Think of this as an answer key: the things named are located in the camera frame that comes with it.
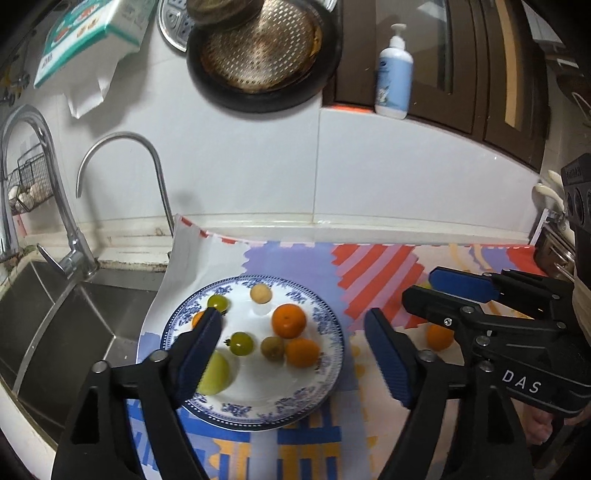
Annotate white handled pan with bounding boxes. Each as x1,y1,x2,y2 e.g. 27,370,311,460
533,170,566,210

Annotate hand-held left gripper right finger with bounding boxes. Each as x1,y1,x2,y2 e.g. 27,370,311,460
364,308,536,480

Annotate large chrome faucet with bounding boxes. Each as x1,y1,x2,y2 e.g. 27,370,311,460
0,104,99,280

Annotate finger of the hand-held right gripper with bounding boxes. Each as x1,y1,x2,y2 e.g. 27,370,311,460
428,266,575,321
402,285,490,344

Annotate small brass pot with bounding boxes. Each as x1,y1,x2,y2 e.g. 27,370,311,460
185,0,264,28

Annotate steel sink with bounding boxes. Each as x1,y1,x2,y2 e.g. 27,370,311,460
0,258,160,416

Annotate dark wooden window frame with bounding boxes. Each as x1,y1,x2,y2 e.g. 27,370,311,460
323,0,561,174

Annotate colourful patterned cloth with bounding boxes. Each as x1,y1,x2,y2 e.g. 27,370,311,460
127,215,546,480

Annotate black frying pan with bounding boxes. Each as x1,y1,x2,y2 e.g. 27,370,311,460
186,0,345,114

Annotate metal dish rack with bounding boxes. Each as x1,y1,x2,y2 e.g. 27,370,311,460
529,208,578,278

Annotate thin curved faucet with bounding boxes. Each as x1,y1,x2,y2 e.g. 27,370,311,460
76,132,176,234

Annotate yellow wall hooks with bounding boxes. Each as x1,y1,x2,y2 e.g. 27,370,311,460
0,69,24,104

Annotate person's right hand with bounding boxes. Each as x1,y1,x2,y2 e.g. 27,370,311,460
526,406,591,446

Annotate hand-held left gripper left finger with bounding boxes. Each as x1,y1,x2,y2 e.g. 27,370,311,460
51,307,224,480

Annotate tissue paper pack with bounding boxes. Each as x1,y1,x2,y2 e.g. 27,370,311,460
33,0,160,120

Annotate white pump soap bottle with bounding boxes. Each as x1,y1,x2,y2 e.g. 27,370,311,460
374,23,415,121

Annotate large green apple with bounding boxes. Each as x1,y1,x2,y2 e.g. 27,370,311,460
198,351,233,395

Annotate blue and white plate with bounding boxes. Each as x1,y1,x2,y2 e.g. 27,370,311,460
160,275,345,432

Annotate wire basket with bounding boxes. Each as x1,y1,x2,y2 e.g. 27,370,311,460
4,143,54,215

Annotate green tissue pack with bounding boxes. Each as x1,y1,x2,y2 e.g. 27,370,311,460
33,0,158,89

